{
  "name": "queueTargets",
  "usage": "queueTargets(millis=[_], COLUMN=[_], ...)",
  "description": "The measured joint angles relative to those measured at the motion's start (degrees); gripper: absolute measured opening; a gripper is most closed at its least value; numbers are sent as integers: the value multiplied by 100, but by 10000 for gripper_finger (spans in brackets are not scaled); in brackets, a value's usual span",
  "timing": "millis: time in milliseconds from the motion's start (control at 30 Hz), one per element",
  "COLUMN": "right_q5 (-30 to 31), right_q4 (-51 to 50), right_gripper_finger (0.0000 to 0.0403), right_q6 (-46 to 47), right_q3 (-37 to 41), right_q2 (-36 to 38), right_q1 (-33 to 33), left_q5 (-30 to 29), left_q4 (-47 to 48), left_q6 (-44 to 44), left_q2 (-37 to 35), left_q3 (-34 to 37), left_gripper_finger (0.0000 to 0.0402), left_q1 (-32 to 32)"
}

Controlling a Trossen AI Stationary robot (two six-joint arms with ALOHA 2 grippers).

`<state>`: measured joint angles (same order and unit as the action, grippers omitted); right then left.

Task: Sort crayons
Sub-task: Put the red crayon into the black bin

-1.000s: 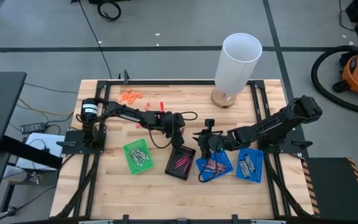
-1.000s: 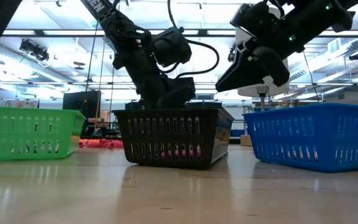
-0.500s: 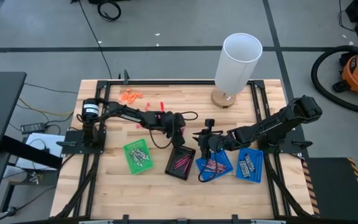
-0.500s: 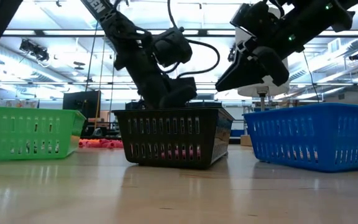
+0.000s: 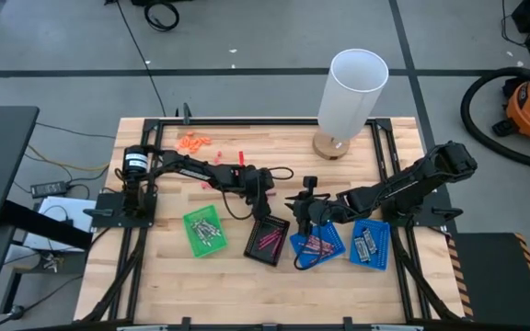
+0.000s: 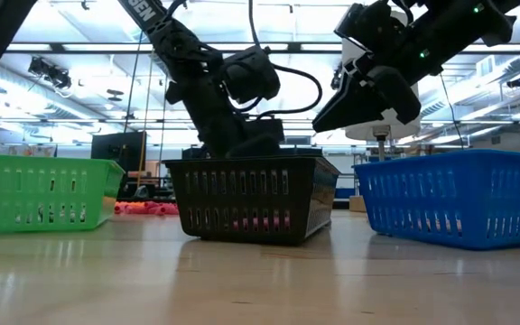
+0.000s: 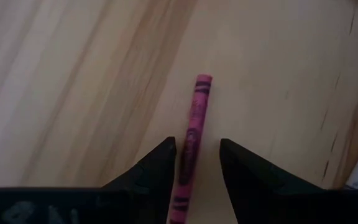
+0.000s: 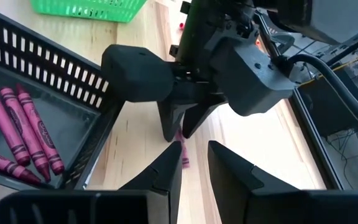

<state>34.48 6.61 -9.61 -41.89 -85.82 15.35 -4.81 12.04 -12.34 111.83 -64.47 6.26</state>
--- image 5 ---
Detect coiled black cable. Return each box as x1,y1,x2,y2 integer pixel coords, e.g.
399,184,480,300
144,0,181,32

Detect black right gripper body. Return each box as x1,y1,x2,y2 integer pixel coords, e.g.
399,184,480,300
292,195,340,226

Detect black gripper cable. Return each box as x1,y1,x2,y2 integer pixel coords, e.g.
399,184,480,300
221,165,295,222
293,220,336,271

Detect white shade table lamp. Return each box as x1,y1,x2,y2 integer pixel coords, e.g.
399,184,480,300
312,48,391,161

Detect pile of crayons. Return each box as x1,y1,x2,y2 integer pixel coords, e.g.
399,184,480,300
195,219,215,240

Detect blue plastic basket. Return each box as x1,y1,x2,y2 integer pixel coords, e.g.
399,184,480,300
349,218,391,271
289,222,347,271

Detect black mat striped edge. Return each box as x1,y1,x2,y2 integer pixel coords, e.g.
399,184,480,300
446,232,530,330

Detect black stand leg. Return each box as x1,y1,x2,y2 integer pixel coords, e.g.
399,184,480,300
0,198,94,252

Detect black plastic basket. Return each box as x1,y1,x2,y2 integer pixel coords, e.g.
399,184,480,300
243,213,292,268

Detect green plastic basket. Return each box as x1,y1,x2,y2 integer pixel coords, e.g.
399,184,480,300
182,204,229,258

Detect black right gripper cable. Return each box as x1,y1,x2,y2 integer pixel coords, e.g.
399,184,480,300
293,220,336,271

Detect black floor cable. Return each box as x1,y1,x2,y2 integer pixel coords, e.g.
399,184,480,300
116,0,168,119

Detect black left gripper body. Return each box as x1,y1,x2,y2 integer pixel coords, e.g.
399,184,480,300
239,167,275,208

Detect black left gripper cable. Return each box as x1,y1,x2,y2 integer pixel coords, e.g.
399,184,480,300
221,165,295,222

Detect black clamp handle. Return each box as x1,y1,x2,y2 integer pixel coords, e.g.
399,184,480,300
176,101,193,125

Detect yellow floor cable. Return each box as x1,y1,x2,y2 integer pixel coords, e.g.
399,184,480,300
25,143,109,172

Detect black power adapter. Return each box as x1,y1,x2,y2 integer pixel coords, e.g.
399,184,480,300
29,179,69,199

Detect metal keys bundle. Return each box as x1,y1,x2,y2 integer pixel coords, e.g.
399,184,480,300
41,252,62,272

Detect white paper sheet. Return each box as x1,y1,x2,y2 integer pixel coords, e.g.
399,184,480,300
21,195,98,252

